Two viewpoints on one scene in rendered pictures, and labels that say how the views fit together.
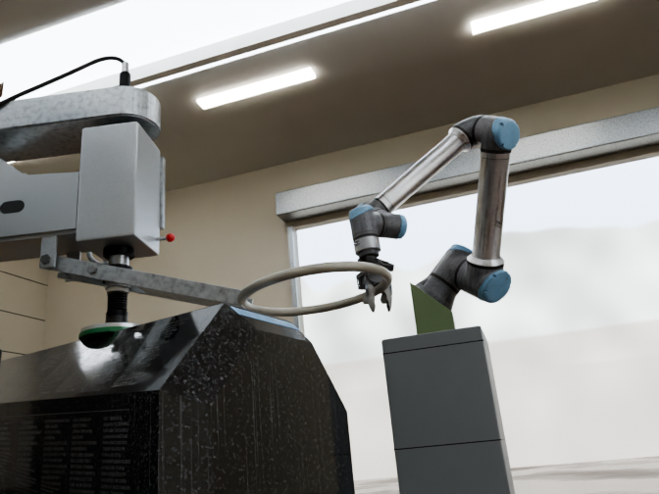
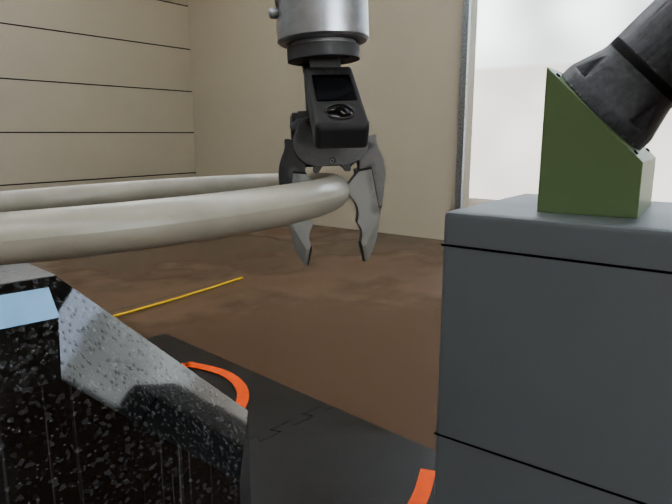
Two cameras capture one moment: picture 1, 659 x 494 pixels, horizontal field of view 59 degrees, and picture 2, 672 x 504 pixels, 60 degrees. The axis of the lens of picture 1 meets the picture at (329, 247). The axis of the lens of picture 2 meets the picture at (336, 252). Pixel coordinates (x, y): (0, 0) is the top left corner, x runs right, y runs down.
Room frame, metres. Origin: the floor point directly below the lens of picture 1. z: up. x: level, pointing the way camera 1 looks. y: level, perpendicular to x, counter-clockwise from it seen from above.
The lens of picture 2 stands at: (1.35, -0.35, 0.98)
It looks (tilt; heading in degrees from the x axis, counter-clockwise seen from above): 11 degrees down; 21
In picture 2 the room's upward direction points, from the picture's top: straight up
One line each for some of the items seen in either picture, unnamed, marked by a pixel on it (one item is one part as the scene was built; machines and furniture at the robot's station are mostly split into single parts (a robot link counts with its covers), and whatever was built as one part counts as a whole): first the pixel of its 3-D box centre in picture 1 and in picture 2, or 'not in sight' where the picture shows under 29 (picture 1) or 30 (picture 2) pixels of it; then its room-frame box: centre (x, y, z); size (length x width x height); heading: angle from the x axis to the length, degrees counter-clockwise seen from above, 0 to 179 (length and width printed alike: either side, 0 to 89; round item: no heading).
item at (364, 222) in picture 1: (364, 224); not in sight; (1.91, -0.13, 1.17); 0.10 x 0.09 x 0.12; 123
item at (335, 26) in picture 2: (366, 247); (319, 24); (1.91, -0.13, 1.09); 0.10 x 0.09 x 0.05; 117
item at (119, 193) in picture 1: (98, 198); not in sight; (1.83, 0.78, 1.33); 0.36 x 0.22 x 0.45; 86
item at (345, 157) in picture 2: (370, 271); (325, 111); (1.91, -0.13, 1.01); 0.09 x 0.08 x 0.12; 27
